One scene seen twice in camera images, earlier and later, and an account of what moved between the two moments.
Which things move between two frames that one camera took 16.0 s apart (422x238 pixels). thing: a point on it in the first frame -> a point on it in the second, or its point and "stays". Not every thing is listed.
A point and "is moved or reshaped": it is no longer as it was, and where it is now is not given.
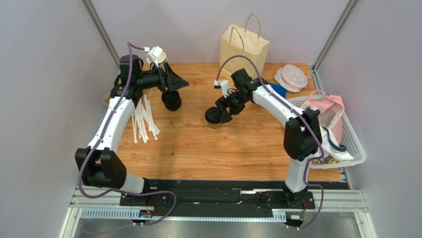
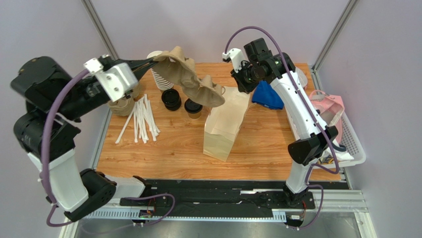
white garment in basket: (331, 147) stays
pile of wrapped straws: (143, 121) stays
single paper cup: (214, 126) -> (194, 115)
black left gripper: (168, 80) -> (138, 66)
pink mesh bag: (330, 107) stays
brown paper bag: (237, 41) is moved or reshaped
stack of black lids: (171, 99) stays
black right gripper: (226, 107) -> (242, 83)
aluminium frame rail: (96, 202) stays
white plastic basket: (350, 139) stays
